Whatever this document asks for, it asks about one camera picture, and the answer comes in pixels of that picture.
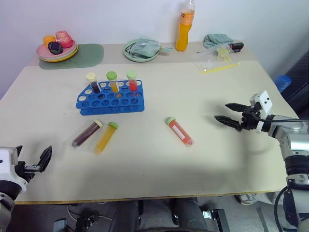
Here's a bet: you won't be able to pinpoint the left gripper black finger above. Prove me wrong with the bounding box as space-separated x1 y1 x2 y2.
35 145 53 173
14 145 24 161

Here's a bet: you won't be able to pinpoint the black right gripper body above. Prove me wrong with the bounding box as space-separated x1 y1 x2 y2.
237 104 263 132

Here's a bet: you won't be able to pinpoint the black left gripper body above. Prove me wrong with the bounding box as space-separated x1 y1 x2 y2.
14 160 37 184

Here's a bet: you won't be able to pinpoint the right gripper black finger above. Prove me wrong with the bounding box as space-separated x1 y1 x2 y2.
224 102 248 114
214 115 243 131

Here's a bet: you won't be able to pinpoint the purple tube with cream cap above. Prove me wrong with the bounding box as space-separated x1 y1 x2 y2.
70 119 104 149
85 72 102 94

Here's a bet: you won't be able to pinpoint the red tube with green cap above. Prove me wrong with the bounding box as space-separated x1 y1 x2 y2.
165 116 196 147
126 70 139 92

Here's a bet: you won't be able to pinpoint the yellow tube with green cap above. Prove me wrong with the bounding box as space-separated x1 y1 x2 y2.
106 71 120 93
93 121 119 155

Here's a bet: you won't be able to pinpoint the blue tube rack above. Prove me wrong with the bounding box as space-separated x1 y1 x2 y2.
76 79 146 117

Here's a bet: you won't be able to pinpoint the yellow plastic stick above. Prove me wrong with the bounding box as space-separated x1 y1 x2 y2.
200 62 241 74

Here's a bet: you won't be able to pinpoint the blue ribbed container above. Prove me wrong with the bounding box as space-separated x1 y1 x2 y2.
275 74 292 93

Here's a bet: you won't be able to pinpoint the small clear plastic bag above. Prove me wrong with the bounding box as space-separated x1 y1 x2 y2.
194 60 215 72

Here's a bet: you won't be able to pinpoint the plastic bag with yellow pieces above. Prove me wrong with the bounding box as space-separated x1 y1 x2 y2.
196 45 237 61

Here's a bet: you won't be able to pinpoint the black and red tool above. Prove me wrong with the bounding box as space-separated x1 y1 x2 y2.
227 42 245 53

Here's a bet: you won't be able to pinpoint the black carbon-look chair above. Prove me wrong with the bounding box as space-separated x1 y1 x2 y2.
281 53 309 119

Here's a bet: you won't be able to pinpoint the green cloth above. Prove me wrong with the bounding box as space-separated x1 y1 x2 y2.
203 33 235 49

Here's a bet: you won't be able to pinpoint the black floor device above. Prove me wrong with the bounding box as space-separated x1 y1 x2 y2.
74 211 100 232

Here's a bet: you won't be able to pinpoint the white shoe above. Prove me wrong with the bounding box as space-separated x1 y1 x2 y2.
235 192 258 206

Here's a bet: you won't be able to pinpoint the orange soda bottle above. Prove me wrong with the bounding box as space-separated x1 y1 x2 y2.
175 0 196 52

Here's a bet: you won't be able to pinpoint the dark rounded shape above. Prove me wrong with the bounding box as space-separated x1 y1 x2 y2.
168 197 209 232

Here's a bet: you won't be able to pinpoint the pink plate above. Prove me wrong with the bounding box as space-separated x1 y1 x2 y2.
36 40 78 59

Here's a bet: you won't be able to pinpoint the yellow plate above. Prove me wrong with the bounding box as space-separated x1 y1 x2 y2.
39 44 80 63

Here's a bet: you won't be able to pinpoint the pale green plate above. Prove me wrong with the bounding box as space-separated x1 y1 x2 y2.
123 38 161 63

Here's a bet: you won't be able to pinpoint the green pouch in plastic bag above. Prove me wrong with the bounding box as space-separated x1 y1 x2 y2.
127 35 174 58

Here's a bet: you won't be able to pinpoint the green table mat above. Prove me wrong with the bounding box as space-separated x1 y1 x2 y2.
39 43 105 71

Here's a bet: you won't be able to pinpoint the dark purple knitted ball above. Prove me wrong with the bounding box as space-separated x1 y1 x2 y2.
47 41 64 55

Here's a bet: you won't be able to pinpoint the orange knitted cupcake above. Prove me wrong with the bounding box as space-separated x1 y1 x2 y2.
42 35 57 48

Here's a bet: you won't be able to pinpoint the pink knitted cupcake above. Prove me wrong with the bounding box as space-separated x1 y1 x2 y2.
55 30 74 48

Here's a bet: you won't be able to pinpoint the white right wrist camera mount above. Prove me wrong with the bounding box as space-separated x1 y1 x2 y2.
249 90 274 134

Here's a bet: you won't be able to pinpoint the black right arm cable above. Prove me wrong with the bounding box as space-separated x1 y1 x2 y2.
253 113 309 122

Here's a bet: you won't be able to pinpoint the black robot body cable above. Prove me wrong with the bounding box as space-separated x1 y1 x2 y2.
273 184 300 228

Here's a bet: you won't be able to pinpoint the black metal bracket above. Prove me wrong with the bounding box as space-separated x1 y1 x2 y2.
201 208 230 232

